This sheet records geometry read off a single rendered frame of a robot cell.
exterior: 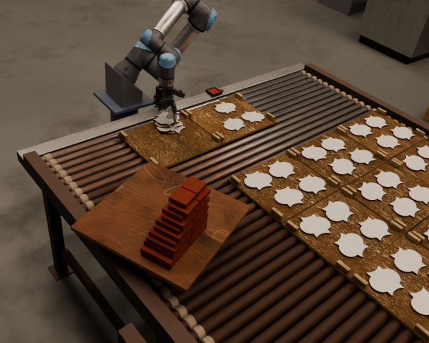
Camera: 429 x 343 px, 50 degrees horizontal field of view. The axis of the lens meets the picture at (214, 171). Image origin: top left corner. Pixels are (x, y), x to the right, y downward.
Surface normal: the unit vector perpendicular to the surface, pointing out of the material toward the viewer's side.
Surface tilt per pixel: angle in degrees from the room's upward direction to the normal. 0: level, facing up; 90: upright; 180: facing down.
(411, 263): 0
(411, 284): 0
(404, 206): 0
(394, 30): 90
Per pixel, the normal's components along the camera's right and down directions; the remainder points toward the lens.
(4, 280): 0.11, -0.78
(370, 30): -0.78, 0.32
